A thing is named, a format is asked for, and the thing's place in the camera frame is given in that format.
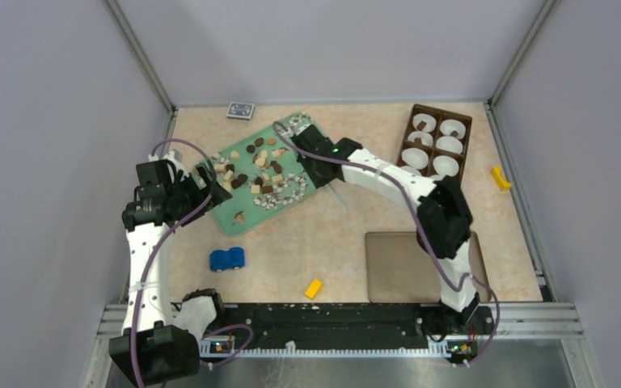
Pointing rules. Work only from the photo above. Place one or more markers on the tan box lid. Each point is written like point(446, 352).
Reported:
point(399, 271)

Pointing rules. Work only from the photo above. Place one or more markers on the brown chocolate box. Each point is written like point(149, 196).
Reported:
point(426, 141)

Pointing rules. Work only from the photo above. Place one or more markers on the white cup top right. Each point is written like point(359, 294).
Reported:
point(453, 128)

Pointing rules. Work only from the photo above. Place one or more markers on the blue toy car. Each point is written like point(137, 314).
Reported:
point(221, 260)

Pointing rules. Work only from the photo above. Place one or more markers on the yellow block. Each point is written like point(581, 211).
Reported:
point(313, 289)
point(499, 178)

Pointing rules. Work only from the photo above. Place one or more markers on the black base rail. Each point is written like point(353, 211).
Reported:
point(350, 327)

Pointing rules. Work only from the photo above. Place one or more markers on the green plastic tray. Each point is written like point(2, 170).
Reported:
point(263, 176)

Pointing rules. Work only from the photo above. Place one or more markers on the white cup lower right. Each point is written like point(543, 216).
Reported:
point(446, 165)

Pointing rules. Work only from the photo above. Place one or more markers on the white cup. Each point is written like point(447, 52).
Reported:
point(424, 122)
point(415, 158)
point(450, 144)
point(453, 128)
point(446, 165)

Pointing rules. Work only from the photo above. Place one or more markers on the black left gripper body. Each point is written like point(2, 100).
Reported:
point(188, 196)

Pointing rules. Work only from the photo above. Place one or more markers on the playing card deck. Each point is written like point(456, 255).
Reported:
point(240, 111)

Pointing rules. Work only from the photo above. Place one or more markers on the yellow block right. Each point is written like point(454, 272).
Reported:
point(499, 178)

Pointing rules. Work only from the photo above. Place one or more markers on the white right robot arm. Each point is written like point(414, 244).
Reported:
point(438, 207)

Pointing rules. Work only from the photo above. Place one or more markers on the white cup lower left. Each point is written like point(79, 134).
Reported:
point(415, 158)

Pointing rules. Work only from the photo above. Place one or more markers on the yellow block front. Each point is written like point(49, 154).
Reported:
point(313, 289)

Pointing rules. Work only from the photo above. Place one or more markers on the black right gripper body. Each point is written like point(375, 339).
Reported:
point(317, 176)

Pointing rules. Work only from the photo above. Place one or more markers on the white cup top left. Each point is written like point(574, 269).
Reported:
point(424, 122)

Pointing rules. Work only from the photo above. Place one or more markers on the metal tweezers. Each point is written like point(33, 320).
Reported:
point(338, 198)

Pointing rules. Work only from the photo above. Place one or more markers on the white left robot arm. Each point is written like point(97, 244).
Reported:
point(158, 341)

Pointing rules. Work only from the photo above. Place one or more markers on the white cup middle right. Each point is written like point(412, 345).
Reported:
point(450, 144)

